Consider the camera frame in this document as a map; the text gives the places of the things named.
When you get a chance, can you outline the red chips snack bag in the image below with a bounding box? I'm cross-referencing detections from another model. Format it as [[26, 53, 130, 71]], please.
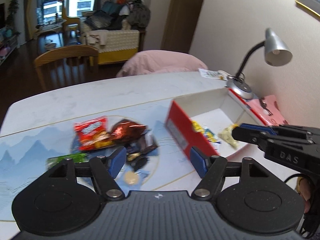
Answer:
[[73, 116, 116, 151]]

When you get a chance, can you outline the silver desk lamp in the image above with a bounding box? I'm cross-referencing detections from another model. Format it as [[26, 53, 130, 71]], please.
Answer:
[[226, 28, 293, 100]]

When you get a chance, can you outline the wooden dining chair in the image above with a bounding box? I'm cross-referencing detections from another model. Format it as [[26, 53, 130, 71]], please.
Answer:
[[34, 44, 99, 92]]

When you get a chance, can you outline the pale yellow snack pack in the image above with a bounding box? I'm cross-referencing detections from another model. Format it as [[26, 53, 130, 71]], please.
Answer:
[[218, 124, 239, 149]]

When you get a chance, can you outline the person's right hand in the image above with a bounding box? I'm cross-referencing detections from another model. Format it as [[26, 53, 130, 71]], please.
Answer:
[[296, 177, 311, 213]]

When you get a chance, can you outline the pink plastic pouch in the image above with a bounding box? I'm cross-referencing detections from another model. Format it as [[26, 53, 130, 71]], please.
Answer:
[[247, 95, 289, 126]]

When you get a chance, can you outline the dark red foil snack bag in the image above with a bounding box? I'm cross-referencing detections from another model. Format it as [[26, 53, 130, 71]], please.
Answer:
[[110, 119, 147, 144]]

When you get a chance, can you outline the green wafer snack pack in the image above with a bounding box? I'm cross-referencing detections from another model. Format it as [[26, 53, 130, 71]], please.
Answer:
[[46, 153, 88, 170]]

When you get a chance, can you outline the wooden coffee table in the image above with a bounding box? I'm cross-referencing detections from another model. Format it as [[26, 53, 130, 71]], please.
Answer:
[[33, 20, 66, 45]]

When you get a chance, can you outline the black sesame snack pack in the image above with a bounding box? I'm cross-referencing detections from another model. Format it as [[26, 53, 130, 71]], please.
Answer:
[[126, 152, 149, 172]]

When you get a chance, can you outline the blue mountain table mat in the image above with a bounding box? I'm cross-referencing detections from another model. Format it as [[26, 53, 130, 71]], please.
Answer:
[[1, 100, 194, 221]]

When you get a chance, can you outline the yellow jelly cup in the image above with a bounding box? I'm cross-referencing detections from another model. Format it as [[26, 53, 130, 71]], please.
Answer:
[[191, 120, 221, 151]]

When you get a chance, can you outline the dark tv cabinet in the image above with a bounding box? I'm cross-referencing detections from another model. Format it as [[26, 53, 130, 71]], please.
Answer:
[[0, 27, 18, 64]]

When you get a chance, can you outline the light blue cookie pack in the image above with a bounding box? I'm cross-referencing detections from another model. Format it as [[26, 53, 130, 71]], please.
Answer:
[[116, 168, 150, 196]]

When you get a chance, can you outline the red and white cardboard box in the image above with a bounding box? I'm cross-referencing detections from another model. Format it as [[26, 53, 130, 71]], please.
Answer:
[[165, 88, 264, 159]]

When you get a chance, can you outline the dark brown chocolate pack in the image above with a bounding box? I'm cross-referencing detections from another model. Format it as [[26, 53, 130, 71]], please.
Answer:
[[126, 129, 158, 155]]

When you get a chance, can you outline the beige sofa with clothes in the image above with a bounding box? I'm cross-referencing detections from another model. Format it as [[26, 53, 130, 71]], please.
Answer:
[[80, 0, 151, 65]]

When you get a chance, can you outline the pink quilted chair cover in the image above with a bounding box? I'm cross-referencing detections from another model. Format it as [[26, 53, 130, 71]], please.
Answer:
[[116, 50, 208, 77]]

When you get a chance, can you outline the wooden door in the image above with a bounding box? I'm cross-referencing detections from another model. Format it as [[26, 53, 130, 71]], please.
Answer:
[[161, 0, 203, 53]]

